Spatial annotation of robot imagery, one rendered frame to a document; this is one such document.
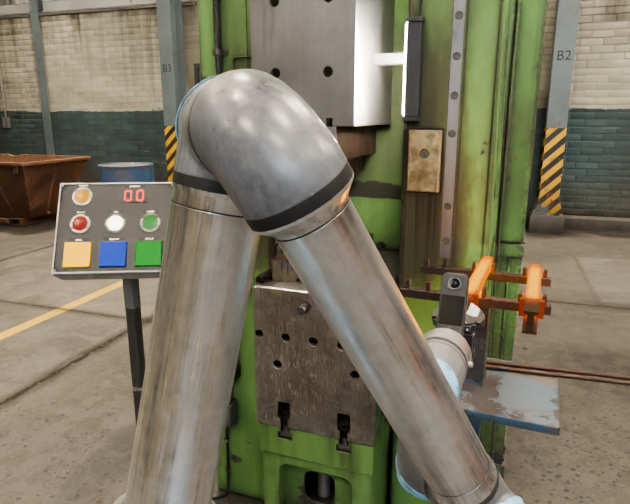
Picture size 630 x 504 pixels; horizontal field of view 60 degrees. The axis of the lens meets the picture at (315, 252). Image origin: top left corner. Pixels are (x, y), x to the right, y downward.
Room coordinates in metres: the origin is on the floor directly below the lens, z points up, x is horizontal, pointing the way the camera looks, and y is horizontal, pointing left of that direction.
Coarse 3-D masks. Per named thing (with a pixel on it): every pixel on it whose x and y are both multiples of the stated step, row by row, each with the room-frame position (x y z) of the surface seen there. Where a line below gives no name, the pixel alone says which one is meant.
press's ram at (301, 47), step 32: (256, 0) 1.56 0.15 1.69; (288, 0) 1.53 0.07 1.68; (320, 0) 1.50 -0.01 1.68; (352, 0) 1.47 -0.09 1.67; (384, 0) 1.73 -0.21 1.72; (256, 32) 1.56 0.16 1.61; (288, 32) 1.53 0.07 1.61; (320, 32) 1.50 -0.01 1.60; (352, 32) 1.47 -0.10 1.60; (384, 32) 1.74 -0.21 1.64; (256, 64) 1.56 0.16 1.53; (288, 64) 1.53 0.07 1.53; (320, 64) 1.50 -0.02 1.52; (352, 64) 1.47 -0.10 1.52; (384, 64) 1.63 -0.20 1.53; (320, 96) 1.50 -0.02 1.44; (352, 96) 1.46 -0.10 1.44; (384, 96) 1.76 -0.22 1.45
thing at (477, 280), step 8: (488, 256) 1.37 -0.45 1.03; (480, 264) 1.30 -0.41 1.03; (488, 264) 1.30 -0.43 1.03; (480, 272) 1.22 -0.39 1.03; (488, 272) 1.27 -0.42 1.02; (472, 280) 1.16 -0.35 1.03; (480, 280) 1.16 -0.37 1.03; (472, 288) 1.10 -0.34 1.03; (480, 288) 1.14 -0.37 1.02; (472, 296) 1.04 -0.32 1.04
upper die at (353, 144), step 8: (328, 128) 1.49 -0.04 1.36; (336, 128) 1.48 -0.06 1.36; (344, 128) 1.55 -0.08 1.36; (352, 128) 1.62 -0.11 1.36; (360, 128) 1.70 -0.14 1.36; (368, 128) 1.78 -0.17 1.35; (336, 136) 1.48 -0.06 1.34; (344, 136) 1.55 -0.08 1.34; (352, 136) 1.62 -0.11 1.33; (360, 136) 1.70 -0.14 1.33; (368, 136) 1.78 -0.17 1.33; (344, 144) 1.55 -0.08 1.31; (352, 144) 1.62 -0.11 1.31; (360, 144) 1.70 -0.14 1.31; (368, 144) 1.79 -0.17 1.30; (344, 152) 1.55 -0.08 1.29; (352, 152) 1.62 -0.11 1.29; (360, 152) 1.70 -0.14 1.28; (368, 152) 1.79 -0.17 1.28
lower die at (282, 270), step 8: (368, 232) 1.88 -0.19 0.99; (280, 256) 1.59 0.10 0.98; (272, 264) 1.55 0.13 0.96; (280, 264) 1.54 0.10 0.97; (288, 264) 1.53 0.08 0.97; (272, 272) 1.55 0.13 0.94; (280, 272) 1.54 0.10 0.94; (288, 272) 1.53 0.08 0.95; (272, 280) 1.55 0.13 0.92; (280, 280) 1.54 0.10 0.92; (288, 280) 1.53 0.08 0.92
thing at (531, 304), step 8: (536, 264) 1.30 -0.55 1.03; (528, 272) 1.22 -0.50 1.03; (536, 272) 1.22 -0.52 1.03; (528, 280) 1.16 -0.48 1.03; (536, 280) 1.16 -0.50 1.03; (528, 288) 1.10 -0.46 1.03; (536, 288) 1.10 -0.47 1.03; (528, 296) 1.05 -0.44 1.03; (536, 296) 1.05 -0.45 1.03; (520, 304) 1.01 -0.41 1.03; (528, 304) 0.97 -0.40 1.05; (536, 304) 0.97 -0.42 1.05; (544, 304) 1.00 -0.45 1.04; (520, 312) 1.01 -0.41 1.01; (528, 312) 0.93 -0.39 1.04; (536, 312) 0.93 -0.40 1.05; (528, 320) 0.93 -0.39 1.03; (536, 320) 0.99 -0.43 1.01; (528, 328) 0.93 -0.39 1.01; (536, 328) 0.95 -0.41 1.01
